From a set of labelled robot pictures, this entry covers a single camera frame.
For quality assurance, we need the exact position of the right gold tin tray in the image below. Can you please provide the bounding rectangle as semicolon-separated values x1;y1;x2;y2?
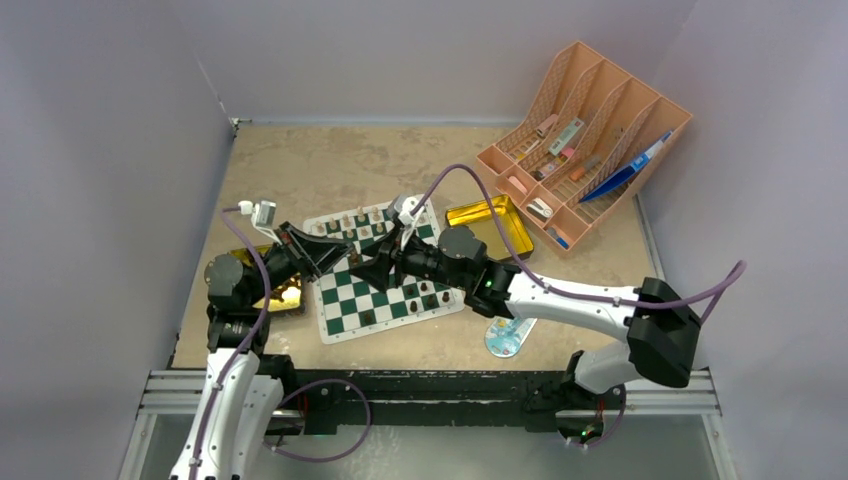
445;195;535;261

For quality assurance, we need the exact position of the green white chess board mat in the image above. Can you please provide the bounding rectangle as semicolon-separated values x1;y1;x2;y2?
302;193;466;346

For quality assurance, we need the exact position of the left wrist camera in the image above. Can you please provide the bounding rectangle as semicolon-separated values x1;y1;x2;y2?
237;200;279;242

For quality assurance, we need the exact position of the white stapler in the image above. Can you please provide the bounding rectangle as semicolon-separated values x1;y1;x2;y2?
526;197;554;222

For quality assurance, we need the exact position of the purple cable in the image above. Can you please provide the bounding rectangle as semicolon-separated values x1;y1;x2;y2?
410;164;749;325
188;206;374;480

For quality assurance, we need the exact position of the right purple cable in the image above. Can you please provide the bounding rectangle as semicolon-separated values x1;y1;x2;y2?
410;164;749;325

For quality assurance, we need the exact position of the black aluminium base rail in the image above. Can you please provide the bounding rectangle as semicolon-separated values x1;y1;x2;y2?
135;368;722;439

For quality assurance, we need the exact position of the blue packaged toy blister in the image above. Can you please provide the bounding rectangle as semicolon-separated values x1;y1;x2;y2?
484;317;537;359

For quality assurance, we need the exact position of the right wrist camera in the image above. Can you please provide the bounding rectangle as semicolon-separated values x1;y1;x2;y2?
387;194;423;250

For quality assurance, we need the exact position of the left gold tin tray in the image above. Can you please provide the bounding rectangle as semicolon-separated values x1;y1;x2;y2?
228;244;306;318

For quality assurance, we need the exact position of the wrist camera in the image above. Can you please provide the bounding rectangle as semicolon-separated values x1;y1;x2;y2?
237;200;279;242
387;194;423;250

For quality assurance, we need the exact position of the teal white box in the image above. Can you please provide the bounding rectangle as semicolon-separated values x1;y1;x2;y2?
548;117;586;156

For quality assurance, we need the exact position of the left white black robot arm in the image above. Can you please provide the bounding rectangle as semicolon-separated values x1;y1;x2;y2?
169;222;355;479

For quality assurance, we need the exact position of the gold tin tray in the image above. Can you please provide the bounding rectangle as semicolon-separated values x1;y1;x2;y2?
228;244;306;318
445;195;535;261

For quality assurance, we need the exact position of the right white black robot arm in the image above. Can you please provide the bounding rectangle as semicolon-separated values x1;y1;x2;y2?
350;226;701;407

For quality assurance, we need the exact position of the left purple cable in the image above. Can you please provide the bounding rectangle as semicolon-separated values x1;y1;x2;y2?
188;206;374;480

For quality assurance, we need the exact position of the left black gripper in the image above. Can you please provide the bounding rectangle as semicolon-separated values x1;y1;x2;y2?
245;221;352;305

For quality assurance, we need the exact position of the white chess pieces row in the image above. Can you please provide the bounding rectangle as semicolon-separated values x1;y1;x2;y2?
303;200;440;245

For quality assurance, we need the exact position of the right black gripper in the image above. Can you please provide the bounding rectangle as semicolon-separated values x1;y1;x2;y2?
350;224;470;295

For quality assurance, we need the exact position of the peach plastic file organizer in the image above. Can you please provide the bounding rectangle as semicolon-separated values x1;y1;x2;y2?
476;41;693;252

